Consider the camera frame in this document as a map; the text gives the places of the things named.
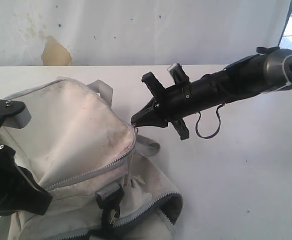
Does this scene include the dark window frame post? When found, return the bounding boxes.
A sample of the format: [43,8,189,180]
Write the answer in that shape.
[278,0,292,46]

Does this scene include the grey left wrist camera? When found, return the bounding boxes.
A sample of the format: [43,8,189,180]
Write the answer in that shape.
[0,99,31,129]

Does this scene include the white cable tie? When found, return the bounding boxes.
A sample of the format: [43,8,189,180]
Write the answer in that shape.
[262,55,292,94]

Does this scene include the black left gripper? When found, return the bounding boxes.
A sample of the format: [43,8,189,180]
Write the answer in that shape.
[0,144,52,215]

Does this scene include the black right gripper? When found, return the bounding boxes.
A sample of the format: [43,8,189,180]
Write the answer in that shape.
[130,71,226,140]

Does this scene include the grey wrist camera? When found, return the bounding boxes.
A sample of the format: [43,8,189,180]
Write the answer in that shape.
[0,99,31,129]
[168,63,190,85]

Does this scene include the black right camera cable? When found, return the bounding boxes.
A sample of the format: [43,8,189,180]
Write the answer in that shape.
[194,103,223,140]

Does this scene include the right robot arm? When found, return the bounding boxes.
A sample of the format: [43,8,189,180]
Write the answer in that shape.
[131,46,292,140]

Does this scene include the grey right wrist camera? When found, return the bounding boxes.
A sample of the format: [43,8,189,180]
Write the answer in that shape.
[168,63,190,85]

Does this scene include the white fabric backpack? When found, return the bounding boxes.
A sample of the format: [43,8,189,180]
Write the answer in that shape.
[0,77,183,240]

